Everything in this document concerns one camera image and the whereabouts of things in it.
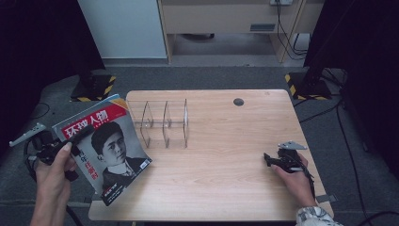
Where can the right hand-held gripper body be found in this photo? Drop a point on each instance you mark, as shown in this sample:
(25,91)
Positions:
(290,157)

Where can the clear acrylic divider rack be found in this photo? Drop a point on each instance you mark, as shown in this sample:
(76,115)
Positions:
(185,125)

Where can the person's left hand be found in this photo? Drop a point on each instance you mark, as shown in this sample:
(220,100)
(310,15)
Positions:
(55,179)

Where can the striped black stand base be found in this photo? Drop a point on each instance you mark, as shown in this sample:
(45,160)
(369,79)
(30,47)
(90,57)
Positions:
(94,89)
(309,89)

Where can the round grey table grommet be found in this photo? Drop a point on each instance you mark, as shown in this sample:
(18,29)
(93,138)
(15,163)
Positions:
(238,102)

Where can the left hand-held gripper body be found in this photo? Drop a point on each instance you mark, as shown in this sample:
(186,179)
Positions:
(47,147)

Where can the black curtain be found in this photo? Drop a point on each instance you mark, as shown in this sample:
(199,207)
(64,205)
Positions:
(37,40)
(363,47)

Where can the light wooden desk unit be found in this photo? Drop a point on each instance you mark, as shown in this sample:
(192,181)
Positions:
(216,17)

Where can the red banner portrait magazine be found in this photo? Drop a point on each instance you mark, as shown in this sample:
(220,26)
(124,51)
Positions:
(122,153)

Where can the white cabinet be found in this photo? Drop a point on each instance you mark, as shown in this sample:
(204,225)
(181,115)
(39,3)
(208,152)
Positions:
(122,28)

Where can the person's right hand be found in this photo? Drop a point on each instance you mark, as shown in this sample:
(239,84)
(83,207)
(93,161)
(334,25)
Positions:
(295,185)

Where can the teal cover magazine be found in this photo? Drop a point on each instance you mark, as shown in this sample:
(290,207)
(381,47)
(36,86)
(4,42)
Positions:
(120,103)

